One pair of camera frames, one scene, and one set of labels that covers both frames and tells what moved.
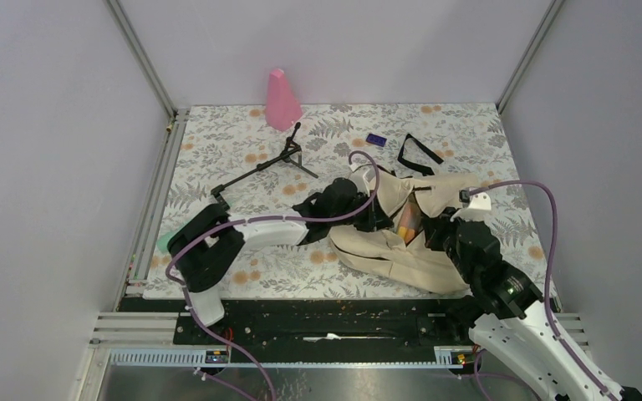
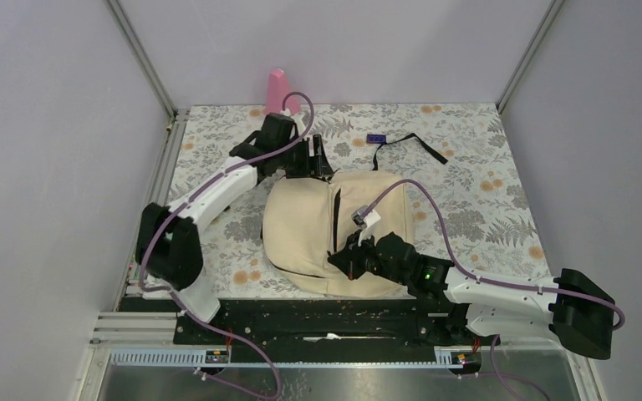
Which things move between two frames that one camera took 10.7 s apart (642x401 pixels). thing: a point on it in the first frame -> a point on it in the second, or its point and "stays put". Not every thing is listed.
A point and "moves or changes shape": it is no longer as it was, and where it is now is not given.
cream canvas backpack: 405,251 moves or changes shape
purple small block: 376,139 stays put
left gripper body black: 364,220 -> 299,162
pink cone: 282,108 stays put
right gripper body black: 441,237 -> 364,258
